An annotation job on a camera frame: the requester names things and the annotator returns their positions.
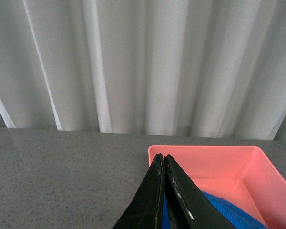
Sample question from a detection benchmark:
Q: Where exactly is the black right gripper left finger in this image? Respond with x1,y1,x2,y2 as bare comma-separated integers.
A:
114,154,165,229

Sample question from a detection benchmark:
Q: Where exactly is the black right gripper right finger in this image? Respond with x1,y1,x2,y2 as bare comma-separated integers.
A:
164,155,235,229

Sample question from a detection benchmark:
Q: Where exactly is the blue microfiber cloth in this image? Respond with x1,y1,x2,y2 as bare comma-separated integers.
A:
161,190,269,229

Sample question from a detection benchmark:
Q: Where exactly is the pink plastic bin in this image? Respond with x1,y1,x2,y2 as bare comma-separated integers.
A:
148,145,286,229

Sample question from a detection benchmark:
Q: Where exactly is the white curtain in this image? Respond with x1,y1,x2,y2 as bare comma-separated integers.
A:
0,0,286,140

